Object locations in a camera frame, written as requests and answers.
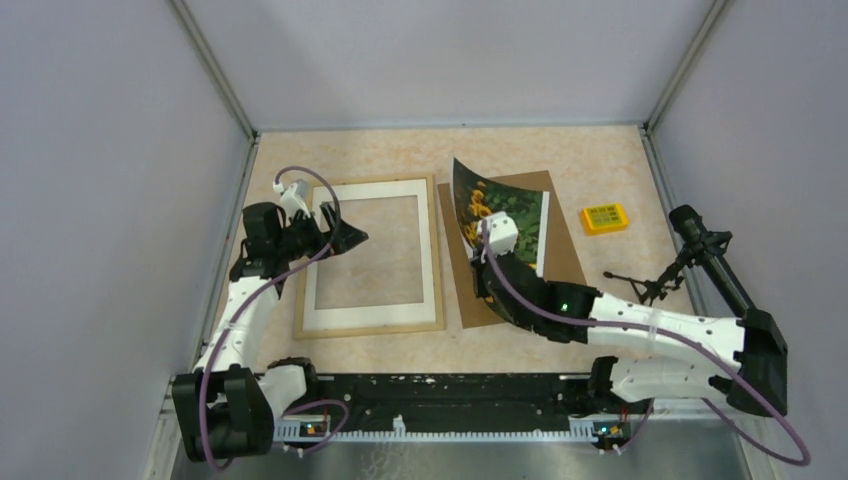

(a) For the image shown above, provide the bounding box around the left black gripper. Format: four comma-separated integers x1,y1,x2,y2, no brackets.
274,202,367,262

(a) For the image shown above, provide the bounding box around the white matted sunflower photo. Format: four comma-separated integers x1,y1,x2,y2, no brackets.
301,178,439,333

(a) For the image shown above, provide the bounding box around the light wooden picture frame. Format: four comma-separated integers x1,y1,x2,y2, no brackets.
292,173,446,342

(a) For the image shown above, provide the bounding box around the sunflower photo print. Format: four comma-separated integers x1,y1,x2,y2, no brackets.
450,159,550,277

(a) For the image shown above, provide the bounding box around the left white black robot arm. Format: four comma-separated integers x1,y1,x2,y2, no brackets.
172,201,368,469

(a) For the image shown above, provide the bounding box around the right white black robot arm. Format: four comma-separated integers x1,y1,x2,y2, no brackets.
470,254,788,417

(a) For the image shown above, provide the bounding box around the yellow calculator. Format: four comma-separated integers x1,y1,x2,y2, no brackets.
579,203,629,236

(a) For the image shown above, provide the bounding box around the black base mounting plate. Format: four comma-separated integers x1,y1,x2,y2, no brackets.
258,372,654,435

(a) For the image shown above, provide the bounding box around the black microphone tripod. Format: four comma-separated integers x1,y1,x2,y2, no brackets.
603,247,698,306

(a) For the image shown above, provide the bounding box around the black microphone orange tip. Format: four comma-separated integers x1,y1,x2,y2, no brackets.
669,204,755,318

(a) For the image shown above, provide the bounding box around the brown frame backing board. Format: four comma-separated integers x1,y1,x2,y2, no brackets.
437,170,586,329

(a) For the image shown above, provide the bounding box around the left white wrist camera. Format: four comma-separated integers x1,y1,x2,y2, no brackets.
273,179,313,221

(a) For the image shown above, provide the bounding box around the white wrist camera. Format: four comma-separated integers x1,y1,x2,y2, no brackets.
273,179,313,221
477,211,519,256

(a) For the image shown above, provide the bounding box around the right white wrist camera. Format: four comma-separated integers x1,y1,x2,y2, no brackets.
477,211,519,256

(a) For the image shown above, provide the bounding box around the white toothed cable rail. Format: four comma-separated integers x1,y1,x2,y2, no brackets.
272,415,624,446

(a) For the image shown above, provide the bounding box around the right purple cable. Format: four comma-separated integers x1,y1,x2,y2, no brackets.
478,218,813,468

